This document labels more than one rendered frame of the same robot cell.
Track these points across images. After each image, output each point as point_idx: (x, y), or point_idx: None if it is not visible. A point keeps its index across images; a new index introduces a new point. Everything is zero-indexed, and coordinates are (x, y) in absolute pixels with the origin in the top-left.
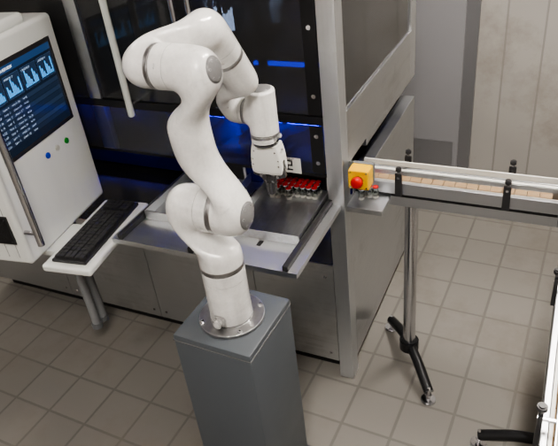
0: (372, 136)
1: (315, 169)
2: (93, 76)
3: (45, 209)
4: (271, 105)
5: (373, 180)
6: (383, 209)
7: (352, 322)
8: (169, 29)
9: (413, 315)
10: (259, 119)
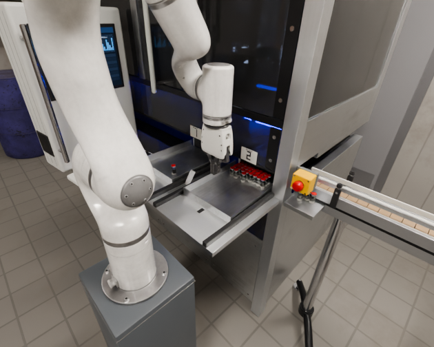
0: (324, 154)
1: (267, 164)
2: (141, 62)
3: None
4: (224, 84)
5: (313, 188)
6: (315, 215)
7: (266, 283)
8: None
9: (315, 295)
10: (210, 96)
